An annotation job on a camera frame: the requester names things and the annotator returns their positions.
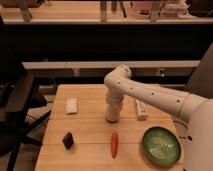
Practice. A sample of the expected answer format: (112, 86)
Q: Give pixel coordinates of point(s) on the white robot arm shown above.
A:
(195, 110)

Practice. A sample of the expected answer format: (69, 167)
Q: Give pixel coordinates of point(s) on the white eraser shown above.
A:
(71, 106)

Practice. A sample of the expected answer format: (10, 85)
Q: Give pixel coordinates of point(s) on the orange carrot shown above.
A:
(114, 144)

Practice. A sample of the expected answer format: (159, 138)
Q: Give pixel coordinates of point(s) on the green plate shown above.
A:
(161, 146)

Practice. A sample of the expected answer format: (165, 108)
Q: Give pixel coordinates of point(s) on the black office chair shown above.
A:
(19, 91)

